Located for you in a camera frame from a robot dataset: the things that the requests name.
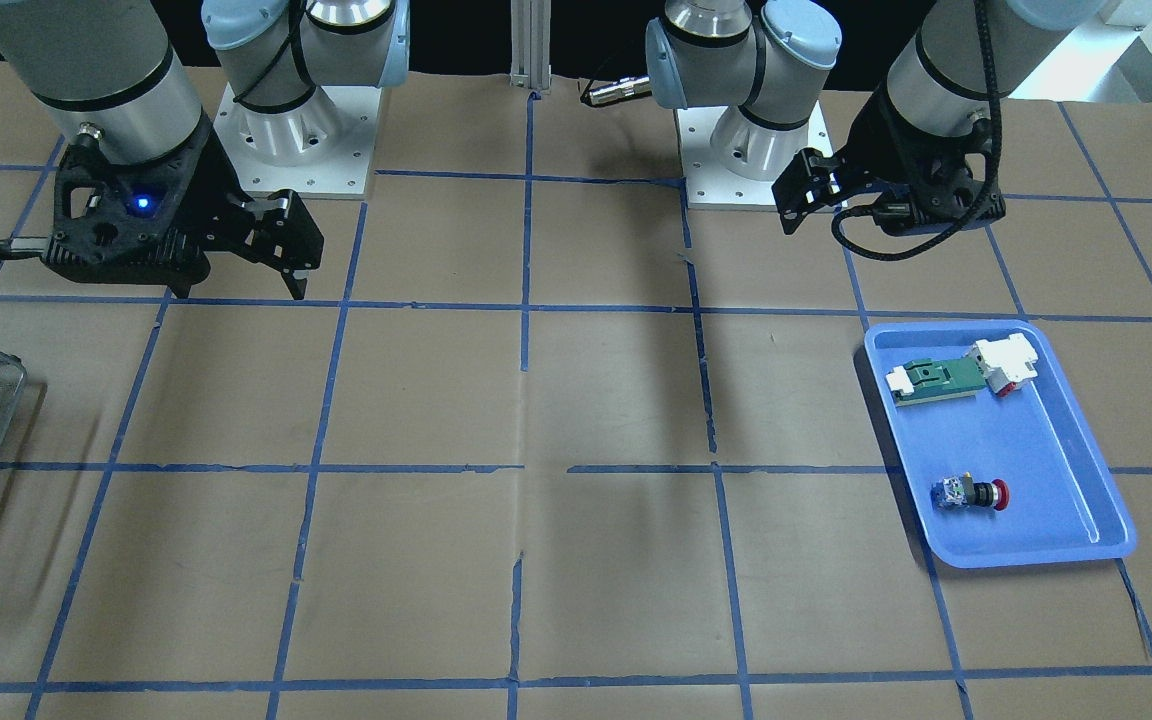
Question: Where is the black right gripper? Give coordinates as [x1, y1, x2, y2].
[0, 118, 324, 301]

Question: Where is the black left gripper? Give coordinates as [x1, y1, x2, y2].
[772, 85, 996, 236]

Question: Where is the red emergency stop button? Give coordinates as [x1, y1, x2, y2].
[931, 473, 1011, 511]

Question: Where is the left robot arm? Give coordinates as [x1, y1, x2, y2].
[582, 1, 1101, 247]

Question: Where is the green circuit board module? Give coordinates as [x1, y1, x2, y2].
[884, 357, 986, 406]

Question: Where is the white terminal block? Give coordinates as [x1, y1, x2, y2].
[964, 333, 1039, 397]

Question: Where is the blue plastic tray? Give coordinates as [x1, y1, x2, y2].
[864, 318, 1138, 569]

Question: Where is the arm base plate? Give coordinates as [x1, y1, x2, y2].
[675, 105, 833, 211]
[214, 86, 384, 200]

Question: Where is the black corrugated cable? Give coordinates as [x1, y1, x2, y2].
[829, 0, 1009, 263]

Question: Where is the aluminium frame post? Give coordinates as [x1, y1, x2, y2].
[509, 0, 552, 94]

